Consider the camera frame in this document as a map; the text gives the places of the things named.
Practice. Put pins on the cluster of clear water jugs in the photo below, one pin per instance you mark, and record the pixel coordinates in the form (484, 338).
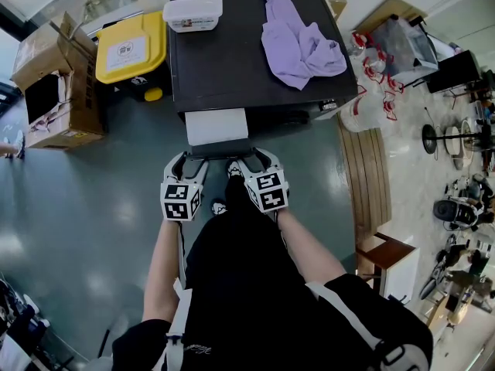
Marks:
(367, 106)

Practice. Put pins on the person's right forearm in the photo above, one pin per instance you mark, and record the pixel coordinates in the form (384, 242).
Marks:
(309, 249)

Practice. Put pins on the black floor fan stand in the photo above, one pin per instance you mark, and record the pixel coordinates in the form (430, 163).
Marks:
(429, 139)

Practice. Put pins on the purple cloth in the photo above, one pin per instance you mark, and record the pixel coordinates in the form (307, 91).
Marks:
(294, 48)

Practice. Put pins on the cardboard boxes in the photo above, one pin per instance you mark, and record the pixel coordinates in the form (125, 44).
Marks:
(85, 106)

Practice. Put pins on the person's shoe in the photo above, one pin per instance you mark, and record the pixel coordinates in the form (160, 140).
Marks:
(218, 207)
(233, 169)

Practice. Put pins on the small flat cardboard piece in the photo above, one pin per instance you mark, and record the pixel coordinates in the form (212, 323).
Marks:
(337, 8)

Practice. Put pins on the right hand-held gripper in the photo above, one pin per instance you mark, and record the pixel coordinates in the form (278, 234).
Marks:
(268, 193)

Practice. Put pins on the closed cardboard box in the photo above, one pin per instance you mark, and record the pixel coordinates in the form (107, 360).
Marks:
(35, 64)

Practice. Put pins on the white drawer tray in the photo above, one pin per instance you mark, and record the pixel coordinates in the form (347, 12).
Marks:
(216, 128)

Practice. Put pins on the large leaning cardboard sheet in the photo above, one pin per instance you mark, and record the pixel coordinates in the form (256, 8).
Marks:
(386, 12)

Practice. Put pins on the white round planter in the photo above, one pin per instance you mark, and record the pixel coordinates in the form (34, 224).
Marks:
(452, 145)

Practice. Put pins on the person's left forearm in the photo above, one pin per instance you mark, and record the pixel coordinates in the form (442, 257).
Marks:
(164, 276)

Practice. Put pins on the black bin with yellow lid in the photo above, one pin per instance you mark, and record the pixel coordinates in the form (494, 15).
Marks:
(127, 52)

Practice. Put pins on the black flat monitor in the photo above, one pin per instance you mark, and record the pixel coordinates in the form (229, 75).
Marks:
(454, 72)

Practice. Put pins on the black washing machine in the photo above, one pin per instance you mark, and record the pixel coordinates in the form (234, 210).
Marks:
(224, 64)

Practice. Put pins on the white cabinet with wooden top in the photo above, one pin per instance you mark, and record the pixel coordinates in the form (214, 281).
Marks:
(398, 273)

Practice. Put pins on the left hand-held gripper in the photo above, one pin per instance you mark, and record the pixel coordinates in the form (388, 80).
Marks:
(179, 203)

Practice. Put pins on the person's black clothing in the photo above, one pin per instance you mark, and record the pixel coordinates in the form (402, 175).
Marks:
(251, 292)

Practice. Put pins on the white plastic lidded box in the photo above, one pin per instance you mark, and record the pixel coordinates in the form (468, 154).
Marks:
(193, 12)

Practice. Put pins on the person's right shoe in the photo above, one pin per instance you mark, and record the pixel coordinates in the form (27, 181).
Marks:
(233, 169)

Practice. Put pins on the person's left shoe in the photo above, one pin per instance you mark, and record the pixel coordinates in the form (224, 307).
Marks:
(218, 207)

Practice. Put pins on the clear plastic storage bag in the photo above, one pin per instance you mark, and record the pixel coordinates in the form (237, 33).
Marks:
(406, 48)

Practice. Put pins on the wooden slatted bench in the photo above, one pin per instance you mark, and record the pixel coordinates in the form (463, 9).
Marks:
(367, 180)

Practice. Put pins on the black round device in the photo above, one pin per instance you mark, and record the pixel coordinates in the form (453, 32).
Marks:
(444, 211)

